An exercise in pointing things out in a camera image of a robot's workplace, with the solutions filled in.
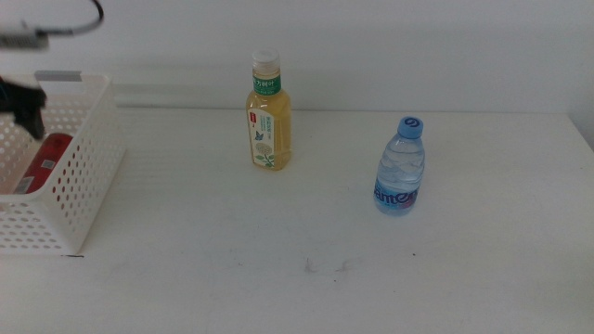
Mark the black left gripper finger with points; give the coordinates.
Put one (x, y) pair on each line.
(33, 123)

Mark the yellow tea bottle white cap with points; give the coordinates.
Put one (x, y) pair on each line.
(269, 125)

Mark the clear water bottle blue cap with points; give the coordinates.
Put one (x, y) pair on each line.
(400, 171)

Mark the white perforated plastic basket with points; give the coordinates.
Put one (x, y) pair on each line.
(88, 176)

